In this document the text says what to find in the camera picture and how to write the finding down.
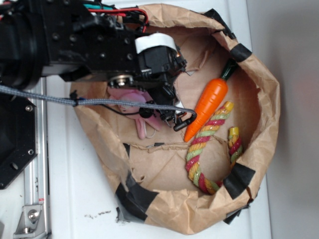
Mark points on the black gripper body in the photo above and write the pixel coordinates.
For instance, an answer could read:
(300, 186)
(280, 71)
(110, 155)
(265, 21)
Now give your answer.
(160, 63)

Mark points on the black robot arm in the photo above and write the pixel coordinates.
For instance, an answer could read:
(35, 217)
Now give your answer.
(87, 41)

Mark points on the pink plush bunny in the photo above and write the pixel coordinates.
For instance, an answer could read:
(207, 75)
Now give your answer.
(140, 128)

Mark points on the orange plastic carrot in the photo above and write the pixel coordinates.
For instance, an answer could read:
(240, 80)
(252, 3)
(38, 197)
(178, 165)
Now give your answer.
(211, 97)

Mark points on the white plastic tray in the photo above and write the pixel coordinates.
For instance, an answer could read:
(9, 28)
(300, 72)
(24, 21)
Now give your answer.
(82, 204)

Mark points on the multicoloured twisted rope toy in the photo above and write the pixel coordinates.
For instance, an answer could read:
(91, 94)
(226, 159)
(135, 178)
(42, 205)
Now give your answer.
(197, 146)

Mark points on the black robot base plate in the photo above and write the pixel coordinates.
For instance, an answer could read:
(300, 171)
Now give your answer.
(17, 137)

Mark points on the aluminium rail with bracket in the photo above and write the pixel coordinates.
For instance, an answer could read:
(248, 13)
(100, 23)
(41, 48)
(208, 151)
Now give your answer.
(35, 219)

